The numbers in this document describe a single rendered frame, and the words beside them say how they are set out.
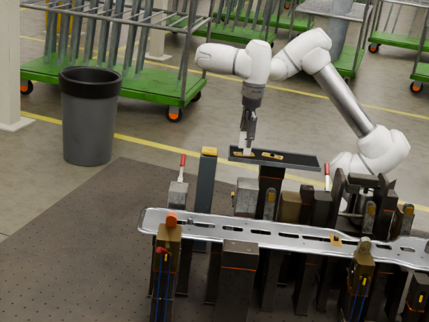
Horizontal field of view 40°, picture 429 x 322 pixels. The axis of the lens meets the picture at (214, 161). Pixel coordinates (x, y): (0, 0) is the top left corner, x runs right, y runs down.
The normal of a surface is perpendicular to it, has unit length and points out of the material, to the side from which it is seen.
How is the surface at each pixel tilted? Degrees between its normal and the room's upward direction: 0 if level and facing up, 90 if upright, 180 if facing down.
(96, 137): 93
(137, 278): 0
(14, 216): 0
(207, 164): 90
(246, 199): 90
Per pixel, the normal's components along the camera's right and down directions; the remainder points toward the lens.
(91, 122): 0.23, 0.45
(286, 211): -0.03, 0.38
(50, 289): 0.11, -0.92
